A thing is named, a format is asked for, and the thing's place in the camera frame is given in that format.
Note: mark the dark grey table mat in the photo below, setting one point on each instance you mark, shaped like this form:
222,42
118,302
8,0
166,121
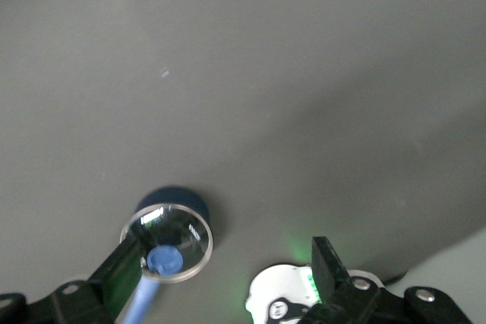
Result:
228,73

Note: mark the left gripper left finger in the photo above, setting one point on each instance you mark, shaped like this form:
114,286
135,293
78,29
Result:
114,278

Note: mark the dark blue saucepan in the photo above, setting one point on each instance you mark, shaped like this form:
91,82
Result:
171,197

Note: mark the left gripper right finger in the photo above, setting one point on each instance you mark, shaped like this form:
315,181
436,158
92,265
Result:
326,271

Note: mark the glass lid with blue knob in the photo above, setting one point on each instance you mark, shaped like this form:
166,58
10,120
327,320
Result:
186,236

